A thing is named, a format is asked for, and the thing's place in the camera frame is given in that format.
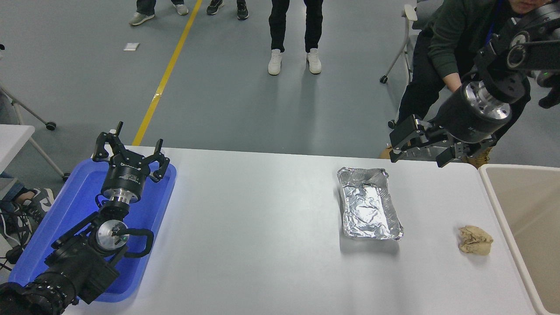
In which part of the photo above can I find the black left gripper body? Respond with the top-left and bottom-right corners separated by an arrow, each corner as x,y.
101,159 -> 152,196

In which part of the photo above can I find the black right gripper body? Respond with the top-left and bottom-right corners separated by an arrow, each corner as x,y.
430,87 -> 509,145

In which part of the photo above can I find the silver foil tray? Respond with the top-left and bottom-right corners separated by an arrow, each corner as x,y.
337,167 -> 404,241

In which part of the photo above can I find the blue plastic tray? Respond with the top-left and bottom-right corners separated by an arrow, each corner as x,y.
8,157 -> 178,303

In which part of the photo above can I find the person with black-white sneakers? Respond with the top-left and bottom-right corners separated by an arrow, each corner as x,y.
0,172 -> 56,248

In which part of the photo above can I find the large pale bin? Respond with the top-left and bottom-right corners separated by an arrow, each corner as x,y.
478,164 -> 560,315

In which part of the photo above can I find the white side table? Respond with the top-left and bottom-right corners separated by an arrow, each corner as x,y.
0,125 -> 70,182

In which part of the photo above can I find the seated person with boots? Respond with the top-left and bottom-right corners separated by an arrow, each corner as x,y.
380,0 -> 560,169

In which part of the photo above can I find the crumpled tan paper ball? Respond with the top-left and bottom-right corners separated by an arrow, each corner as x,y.
458,225 -> 494,256

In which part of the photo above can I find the white wheeled chair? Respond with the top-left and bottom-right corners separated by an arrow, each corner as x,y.
380,0 -> 442,84

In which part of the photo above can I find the person with light grey shoes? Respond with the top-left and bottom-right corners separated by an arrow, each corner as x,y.
129,0 -> 189,26

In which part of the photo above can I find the standing person with white shoes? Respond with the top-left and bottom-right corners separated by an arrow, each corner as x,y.
268,0 -> 324,76

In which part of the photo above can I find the person with dark shoes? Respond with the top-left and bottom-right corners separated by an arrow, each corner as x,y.
206,0 -> 249,20

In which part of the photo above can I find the grey wheeled metal frame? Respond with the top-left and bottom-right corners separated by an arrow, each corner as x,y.
0,85 -> 57,131

